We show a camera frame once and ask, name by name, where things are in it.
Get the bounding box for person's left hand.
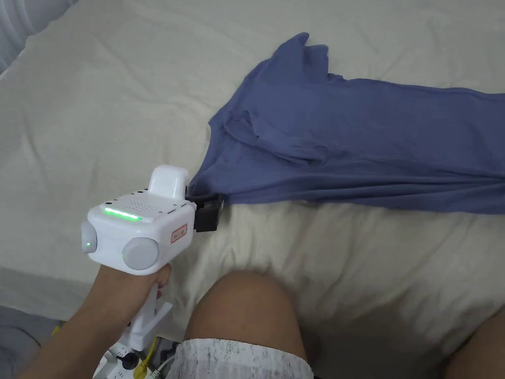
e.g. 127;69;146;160
84;262;173;329

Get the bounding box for blue shirt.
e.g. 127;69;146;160
188;32;505;216

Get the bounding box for white power strip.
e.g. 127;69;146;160
100;341;177;379

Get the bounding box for yellow cable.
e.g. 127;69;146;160
133;337;159;377

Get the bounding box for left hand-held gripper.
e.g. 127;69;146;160
80;165;226;350

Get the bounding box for bed with beige sheet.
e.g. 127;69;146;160
0;0;505;379

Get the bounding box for person's legs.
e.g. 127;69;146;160
167;270;505;379

